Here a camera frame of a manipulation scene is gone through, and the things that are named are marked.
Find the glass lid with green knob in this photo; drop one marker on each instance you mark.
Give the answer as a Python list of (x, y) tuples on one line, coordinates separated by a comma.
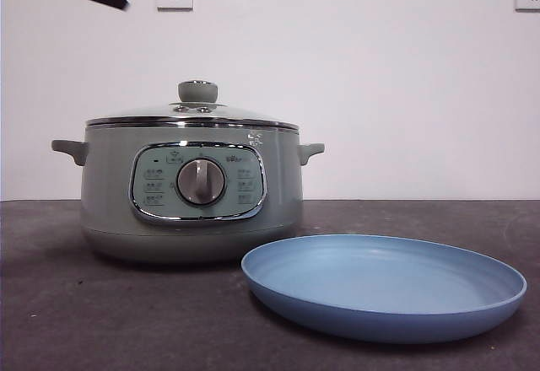
[(198, 93)]

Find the pale green electric steamer pot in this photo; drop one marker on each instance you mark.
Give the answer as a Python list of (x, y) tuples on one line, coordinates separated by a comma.
[(109, 202)]

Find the blue round plate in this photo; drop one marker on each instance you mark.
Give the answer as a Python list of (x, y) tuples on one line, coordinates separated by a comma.
[(379, 312)]

